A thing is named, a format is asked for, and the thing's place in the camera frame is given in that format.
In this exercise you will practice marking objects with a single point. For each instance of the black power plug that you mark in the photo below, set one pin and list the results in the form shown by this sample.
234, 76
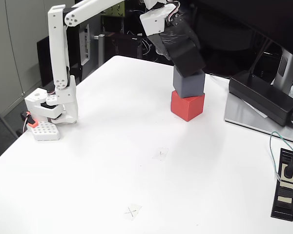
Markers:
288, 170

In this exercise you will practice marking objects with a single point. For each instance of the black power adapter brick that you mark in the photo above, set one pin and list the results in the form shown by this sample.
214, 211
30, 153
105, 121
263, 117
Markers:
261, 97

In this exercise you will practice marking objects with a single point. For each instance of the green metal board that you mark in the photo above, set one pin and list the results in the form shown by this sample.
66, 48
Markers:
114, 12

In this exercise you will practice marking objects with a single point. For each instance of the plastic-wrapped black bin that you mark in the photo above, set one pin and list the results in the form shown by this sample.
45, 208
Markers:
158, 50

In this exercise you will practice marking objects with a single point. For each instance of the black cube block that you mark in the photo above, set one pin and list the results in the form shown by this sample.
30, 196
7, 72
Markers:
188, 61

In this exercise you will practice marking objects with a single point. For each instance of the black monitor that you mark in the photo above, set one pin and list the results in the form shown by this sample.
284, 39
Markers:
246, 14

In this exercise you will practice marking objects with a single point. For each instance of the black desktop box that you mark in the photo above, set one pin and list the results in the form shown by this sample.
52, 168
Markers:
127, 46

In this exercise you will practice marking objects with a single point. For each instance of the silver metal pole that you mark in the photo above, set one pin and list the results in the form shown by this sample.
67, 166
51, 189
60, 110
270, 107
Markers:
101, 48

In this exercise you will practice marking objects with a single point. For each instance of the silver monitor base plate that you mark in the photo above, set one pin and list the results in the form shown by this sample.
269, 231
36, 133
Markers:
236, 114

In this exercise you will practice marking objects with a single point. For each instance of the black computer tower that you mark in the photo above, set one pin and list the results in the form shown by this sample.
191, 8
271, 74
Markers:
84, 44

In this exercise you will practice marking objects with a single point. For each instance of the black power strip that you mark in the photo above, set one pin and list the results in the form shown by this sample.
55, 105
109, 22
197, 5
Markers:
284, 204

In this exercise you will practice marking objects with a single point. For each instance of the red cube block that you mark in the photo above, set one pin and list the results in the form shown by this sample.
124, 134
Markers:
190, 108

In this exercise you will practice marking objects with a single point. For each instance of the grey cube block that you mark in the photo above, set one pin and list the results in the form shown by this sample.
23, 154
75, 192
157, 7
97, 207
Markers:
189, 84

